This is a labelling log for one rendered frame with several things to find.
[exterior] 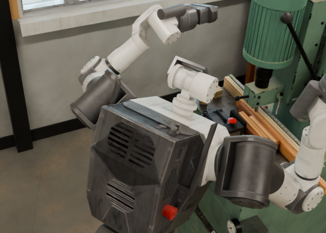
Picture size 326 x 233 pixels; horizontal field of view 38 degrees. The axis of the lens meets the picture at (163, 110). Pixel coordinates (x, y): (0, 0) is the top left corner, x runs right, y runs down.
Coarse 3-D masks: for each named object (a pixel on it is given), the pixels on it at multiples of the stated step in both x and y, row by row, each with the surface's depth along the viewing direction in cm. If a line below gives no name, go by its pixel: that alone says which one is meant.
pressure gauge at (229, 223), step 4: (228, 220) 177; (232, 220) 176; (236, 220) 176; (228, 224) 178; (232, 224) 175; (236, 224) 175; (240, 224) 175; (228, 228) 179; (232, 228) 176; (236, 228) 174; (240, 228) 175; (232, 232) 177; (236, 232) 174; (240, 232) 175
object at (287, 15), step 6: (288, 12) 142; (282, 18) 142; (288, 18) 141; (288, 24) 144; (294, 30) 147; (294, 36) 148; (300, 48) 153; (306, 60) 158; (312, 72) 163; (312, 78) 166; (318, 78) 169
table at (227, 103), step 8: (224, 88) 205; (224, 96) 200; (232, 96) 201; (200, 104) 195; (208, 104) 196; (216, 104) 196; (224, 104) 196; (232, 104) 196; (200, 112) 192; (208, 112) 191; (280, 152) 175; (280, 160) 171
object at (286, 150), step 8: (256, 112) 186; (264, 120) 183; (272, 128) 179; (280, 136) 176; (280, 144) 174; (288, 144) 172; (288, 152) 170; (296, 152) 169; (288, 160) 172; (320, 184) 158
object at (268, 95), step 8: (272, 80) 181; (248, 88) 177; (256, 88) 176; (264, 88) 177; (272, 88) 177; (280, 88) 178; (256, 96) 175; (264, 96) 177; (272, 96) 179; (248, 104) 179; (256, 104) 177; (264, 104) 180
